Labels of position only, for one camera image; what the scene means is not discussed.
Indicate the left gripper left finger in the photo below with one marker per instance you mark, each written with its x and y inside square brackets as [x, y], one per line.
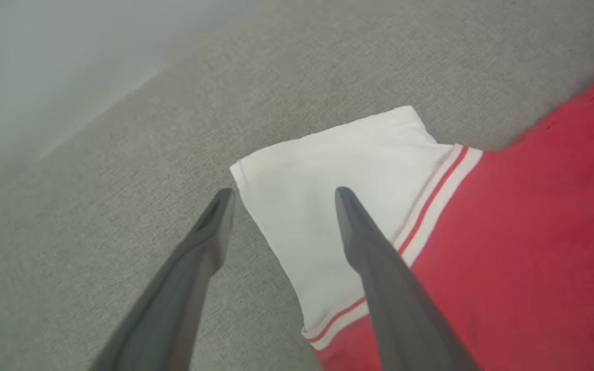
[173, 309]

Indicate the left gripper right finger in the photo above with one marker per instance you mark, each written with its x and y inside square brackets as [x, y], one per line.
[395, 309]

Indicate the red and white basketball jersey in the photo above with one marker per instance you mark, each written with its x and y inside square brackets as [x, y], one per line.
[524, 232]

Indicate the grey fabric sofa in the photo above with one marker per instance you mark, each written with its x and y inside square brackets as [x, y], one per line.
[276, 77]

